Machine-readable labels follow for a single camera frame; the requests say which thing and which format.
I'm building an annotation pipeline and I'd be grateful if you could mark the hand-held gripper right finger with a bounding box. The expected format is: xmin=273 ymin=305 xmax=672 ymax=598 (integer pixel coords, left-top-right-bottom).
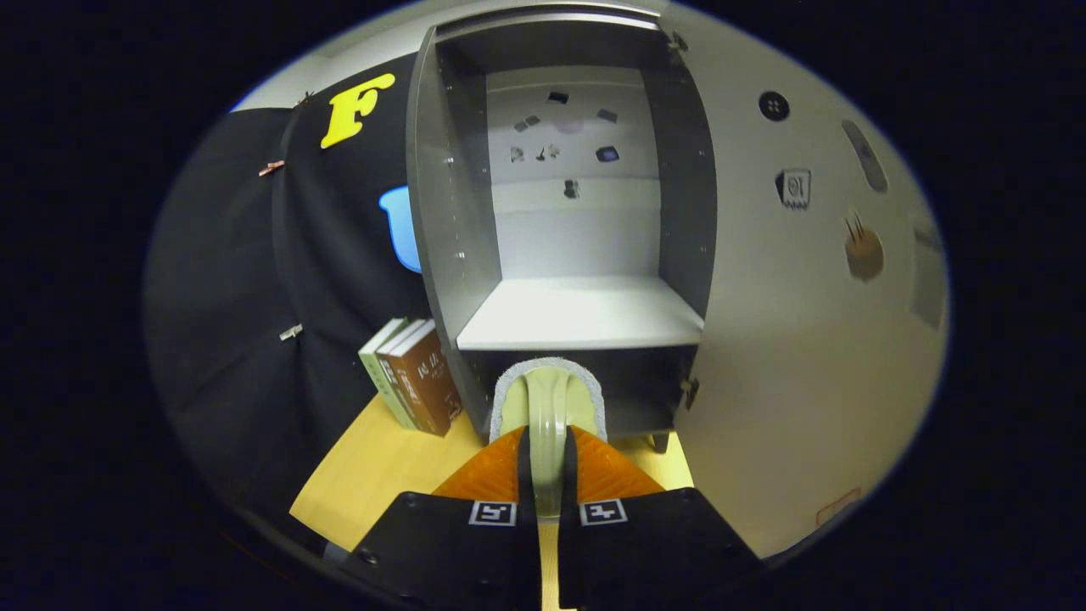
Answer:
xmin=556 ymin=424 xmax=764 ymax=611

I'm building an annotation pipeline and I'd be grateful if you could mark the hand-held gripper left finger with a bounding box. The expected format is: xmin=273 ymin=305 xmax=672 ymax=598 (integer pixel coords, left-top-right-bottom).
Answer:
xmin=339 ymin=424 xmax=544 ymax=611

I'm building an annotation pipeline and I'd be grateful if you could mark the light green slipper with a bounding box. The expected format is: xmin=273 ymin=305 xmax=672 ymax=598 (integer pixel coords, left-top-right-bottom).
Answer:
xmin=490 ymin=356 xmax=608 ymax=520

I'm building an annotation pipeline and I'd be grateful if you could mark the beige cabinet door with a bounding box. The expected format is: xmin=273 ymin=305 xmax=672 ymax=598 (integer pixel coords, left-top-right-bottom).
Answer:
xmin=658 ymin=13 xmax=951 ymax=561

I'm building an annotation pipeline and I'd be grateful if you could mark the brown book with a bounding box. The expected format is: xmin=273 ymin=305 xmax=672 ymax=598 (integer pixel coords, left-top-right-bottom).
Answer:
xmin=376 ymin=321 xmax=434 ymax=434
xmin=395 ymin=327 xmax=465 ymax=438

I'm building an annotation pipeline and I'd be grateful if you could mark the dark grey cabinet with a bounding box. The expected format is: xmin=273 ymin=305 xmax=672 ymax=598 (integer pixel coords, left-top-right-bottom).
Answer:
xmin=406 ymin=4 xmax=718 ymax=455

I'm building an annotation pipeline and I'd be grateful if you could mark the black backdrop cloth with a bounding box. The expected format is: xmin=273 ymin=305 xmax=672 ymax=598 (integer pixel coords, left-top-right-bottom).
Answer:
xmin=144 ymin=51 xmax=459 ymax=544

